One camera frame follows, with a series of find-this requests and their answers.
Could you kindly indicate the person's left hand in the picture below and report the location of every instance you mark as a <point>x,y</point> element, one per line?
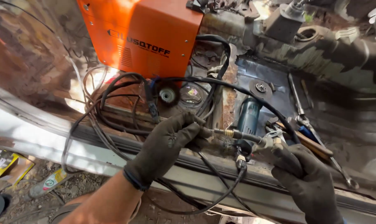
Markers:
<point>163,149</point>

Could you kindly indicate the person's right hand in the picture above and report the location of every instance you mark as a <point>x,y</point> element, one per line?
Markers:
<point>309,186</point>

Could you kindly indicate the person's right fingers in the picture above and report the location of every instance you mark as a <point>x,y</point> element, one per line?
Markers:
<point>276,149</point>

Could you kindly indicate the welding torch with brass neck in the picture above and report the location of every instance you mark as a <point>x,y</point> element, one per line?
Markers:
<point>240,134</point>

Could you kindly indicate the steel locking pliers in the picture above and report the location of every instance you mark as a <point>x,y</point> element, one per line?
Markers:
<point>273,132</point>

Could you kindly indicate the blue angle grinder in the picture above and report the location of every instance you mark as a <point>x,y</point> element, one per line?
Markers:
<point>248,119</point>

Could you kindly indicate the long steel combination wrench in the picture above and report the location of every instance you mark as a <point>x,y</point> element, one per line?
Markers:
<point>303,118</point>

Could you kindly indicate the clear round plastic lid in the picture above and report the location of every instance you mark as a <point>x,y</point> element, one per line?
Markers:
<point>192,93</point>

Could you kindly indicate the grey metal block with cylinder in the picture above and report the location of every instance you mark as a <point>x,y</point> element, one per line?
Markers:
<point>282,21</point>

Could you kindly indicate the orange welding machine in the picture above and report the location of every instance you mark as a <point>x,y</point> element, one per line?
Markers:
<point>144,34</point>

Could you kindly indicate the grey car door sill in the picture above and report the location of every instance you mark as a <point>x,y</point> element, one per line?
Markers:
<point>51,133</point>

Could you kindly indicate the grey tube with coloured label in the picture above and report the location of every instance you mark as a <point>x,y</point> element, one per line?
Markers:
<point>48,183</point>

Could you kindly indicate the yellow and black carton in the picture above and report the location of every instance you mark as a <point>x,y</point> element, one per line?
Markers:
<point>2,163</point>

